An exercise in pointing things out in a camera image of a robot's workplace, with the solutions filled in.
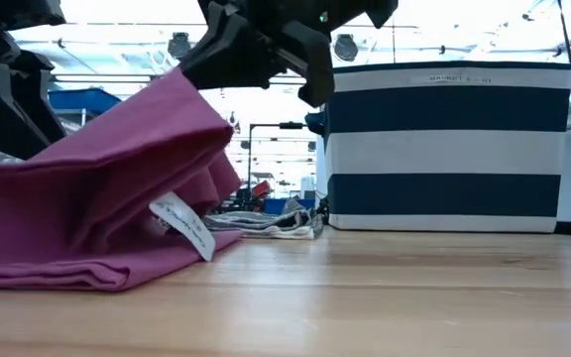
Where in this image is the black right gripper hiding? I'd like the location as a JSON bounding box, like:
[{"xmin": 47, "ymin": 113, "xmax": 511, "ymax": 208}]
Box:
[{"xmin": 179, "ymin": 0, "xmax": 400, "ymax": 109}]

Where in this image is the magenta towel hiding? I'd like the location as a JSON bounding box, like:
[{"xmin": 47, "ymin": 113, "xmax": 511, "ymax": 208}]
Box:
[{"xmin": 0, "ymin": 66, "xmax": 245, "ymax": 293}]

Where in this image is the grey checked towel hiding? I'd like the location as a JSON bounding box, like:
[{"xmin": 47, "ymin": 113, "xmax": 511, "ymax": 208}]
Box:
[{"xmin": 204, "ymin": 197, "xmax": 325, "ymax": 241}]

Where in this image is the blue storage bin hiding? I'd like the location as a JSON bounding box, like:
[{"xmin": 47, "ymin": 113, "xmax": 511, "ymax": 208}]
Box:
[{"xmin": 47, "ymin": 87, "xmax": 122, "ymax": 118}]

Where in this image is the red crate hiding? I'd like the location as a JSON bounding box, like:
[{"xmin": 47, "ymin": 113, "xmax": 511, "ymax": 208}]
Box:
[{"xmin": 251, "ymin": 179, "xmax": 273, "ymax": 199}]

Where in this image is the blue crate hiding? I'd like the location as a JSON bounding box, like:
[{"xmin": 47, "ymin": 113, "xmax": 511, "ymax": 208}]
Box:
[{"xmin": 264, "ymin": 197, "xmax": 316, "ymax": 215}]

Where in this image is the navy white striped basket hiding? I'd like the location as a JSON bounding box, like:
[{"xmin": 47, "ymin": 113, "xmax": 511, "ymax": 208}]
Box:
[{"xmin": 306, "ymin": 59, "xmax": 571, "ymax": 234}]

